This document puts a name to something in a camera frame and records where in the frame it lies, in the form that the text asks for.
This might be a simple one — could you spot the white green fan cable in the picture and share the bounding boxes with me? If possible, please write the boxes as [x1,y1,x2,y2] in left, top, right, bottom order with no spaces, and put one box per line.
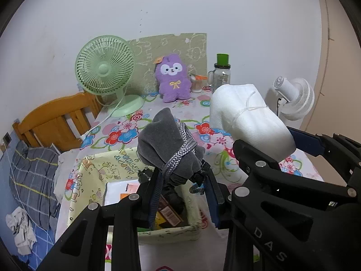
[81,94,126,138]

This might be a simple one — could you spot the green desk fan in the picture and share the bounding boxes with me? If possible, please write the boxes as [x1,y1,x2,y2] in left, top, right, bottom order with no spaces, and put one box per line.
[75,35,144,117]

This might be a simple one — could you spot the purple plush toy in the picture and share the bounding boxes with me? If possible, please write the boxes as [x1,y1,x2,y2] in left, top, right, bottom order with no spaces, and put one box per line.
[155,53,192,103]

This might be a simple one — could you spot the toothpick jar orange lid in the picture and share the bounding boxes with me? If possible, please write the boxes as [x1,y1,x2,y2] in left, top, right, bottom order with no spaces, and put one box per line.
[190,73,207,93]

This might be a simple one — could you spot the red snack box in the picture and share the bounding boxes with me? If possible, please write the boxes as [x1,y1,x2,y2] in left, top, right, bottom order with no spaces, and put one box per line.
[154,191,188,230]

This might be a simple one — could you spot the cartoon fabric storage box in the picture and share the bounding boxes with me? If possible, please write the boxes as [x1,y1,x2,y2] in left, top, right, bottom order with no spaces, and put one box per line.
[67,147,201,245]

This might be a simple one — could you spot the white circulator fan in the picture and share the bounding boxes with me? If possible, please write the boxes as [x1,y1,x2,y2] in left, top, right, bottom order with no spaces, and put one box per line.
[273,77,315,121]

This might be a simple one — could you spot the glass jar green lid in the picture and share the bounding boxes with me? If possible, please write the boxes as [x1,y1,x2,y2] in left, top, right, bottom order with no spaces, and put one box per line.
[207,53,231,93]

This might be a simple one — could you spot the grey plaid pillow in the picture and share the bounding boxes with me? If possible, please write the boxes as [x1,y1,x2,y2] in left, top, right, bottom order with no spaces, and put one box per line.
[9,141,60,231]

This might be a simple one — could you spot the grey drawstring pouch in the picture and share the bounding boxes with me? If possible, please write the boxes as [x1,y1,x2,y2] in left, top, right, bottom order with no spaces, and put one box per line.
[137,108,205,186]

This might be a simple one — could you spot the blue bed sheet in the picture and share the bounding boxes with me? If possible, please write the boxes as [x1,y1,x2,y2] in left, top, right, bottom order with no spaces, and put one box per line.
[0,141,61,271]

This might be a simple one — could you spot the crumpled white grey cloth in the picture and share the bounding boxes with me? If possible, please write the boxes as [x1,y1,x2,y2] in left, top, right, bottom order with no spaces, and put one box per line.
[5,207,37,256]

